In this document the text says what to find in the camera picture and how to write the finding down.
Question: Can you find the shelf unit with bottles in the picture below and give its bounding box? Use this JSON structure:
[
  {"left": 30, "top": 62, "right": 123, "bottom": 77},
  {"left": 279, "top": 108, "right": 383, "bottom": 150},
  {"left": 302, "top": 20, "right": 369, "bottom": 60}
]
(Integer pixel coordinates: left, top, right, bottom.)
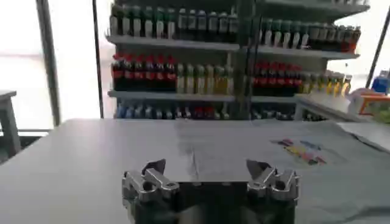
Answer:
[
  {"left": 240, "top": 0, "right": 371, "bottom": 121},
  {"left": 105, "top": 0, "right": 243, "bottom": 121}
]

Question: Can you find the silver-black left gripper left finger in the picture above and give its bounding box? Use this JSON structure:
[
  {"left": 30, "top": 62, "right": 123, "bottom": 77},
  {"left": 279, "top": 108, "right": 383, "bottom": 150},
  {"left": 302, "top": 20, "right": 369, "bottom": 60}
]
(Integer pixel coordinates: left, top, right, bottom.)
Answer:
[{"left": 121, "top": 158, "right": 180, "bottom": 211}]

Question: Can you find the thick grey window post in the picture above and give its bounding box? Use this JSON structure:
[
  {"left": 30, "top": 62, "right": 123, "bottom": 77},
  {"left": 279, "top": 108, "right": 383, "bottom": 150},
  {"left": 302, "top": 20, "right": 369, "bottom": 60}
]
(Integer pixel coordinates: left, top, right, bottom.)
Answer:
[{"left": 35, "top": 0, "right": 62, "bottom": 127}]

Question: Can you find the white sheet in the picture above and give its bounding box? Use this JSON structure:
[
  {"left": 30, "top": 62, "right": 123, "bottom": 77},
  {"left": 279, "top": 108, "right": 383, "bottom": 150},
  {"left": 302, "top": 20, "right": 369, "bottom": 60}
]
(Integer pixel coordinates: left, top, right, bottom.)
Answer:
[{"left": 337, "top": 121, "right": 390, "bottom": 154}]

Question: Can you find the grey shirt with colourful print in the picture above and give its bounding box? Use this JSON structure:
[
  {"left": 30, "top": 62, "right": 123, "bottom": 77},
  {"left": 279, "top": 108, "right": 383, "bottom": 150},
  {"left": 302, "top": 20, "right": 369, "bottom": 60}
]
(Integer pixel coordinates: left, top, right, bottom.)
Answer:
[{"left": 174, "top": 119, "right": 390, "bottom": 224}]

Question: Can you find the white desk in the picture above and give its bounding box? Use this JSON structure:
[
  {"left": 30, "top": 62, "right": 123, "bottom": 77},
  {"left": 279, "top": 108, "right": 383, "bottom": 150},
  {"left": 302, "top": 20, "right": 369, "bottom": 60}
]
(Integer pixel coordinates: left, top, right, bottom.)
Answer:
[{"left": 0, "top": 89, "right": 23, "bottom": 159}]

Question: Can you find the thin dark window post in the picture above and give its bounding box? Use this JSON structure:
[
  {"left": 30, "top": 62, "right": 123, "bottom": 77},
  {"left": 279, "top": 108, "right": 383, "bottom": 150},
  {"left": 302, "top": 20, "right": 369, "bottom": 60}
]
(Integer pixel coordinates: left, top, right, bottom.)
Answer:
[{"left": 91, "top": 0, "right": 105, "bottom": 119}]

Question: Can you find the silver-black left gripper right finger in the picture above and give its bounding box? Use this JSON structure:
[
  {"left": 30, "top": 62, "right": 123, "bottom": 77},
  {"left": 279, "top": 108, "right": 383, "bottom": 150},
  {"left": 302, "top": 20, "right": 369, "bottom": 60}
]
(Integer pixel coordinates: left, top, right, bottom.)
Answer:
[{"left": 246, "top": 159, "right": 301, "bottom": 203}]

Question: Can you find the slanted dark pole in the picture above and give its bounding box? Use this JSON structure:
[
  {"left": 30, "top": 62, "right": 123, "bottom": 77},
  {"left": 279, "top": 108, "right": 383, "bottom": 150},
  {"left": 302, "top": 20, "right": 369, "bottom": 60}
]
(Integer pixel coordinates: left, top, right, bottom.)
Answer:
[{"left": 364, "top": 5, "right": 390, "bottom": 89}]

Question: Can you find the counter rack with goods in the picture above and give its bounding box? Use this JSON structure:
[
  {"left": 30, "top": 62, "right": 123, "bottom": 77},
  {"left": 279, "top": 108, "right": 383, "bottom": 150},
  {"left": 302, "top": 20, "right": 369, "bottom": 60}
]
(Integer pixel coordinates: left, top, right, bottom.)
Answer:
[{"left": 294, "top": 69, "right": 390, "bottom": 124}]

